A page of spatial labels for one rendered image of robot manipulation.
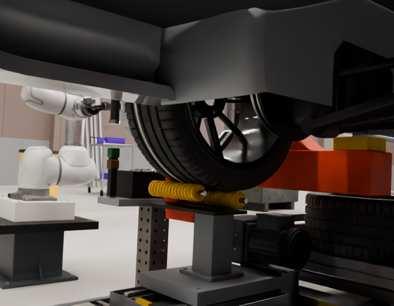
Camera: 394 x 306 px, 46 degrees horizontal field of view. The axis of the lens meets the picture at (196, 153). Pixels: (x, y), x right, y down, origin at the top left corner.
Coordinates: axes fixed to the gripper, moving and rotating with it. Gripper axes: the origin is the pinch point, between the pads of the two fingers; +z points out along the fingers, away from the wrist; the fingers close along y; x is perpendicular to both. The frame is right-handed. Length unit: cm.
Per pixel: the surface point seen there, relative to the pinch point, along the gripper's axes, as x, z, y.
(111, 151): -18.6, -10.6, -6.0
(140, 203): -39.7, -3.6, -17.1
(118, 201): -39.0, -3.7, -6.4
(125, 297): -66, 32, 12
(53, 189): -52, -298, -114
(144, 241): -58, -12, -26
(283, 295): -66, 59, -35
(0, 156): -16, -931, -276
